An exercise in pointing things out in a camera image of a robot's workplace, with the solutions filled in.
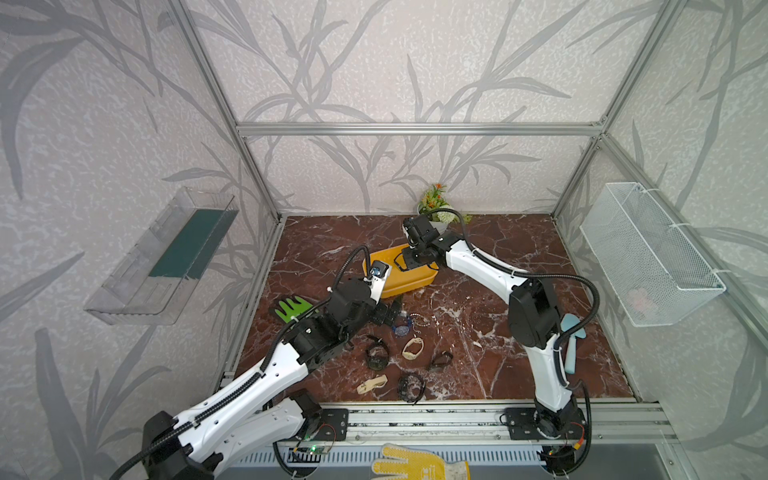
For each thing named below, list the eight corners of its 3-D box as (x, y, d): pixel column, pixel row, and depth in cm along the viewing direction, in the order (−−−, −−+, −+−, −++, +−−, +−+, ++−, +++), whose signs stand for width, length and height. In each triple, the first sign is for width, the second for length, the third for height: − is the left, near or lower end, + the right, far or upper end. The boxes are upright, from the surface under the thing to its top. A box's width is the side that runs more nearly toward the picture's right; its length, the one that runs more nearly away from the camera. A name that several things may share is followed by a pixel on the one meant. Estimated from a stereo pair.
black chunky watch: (365, 370, 84) (363, 366, 81) (367, 340, 90) (366, 335, 87) (388, 370, 84) (387, 366, 81) (389, 340, 90) (388, 335, 87)
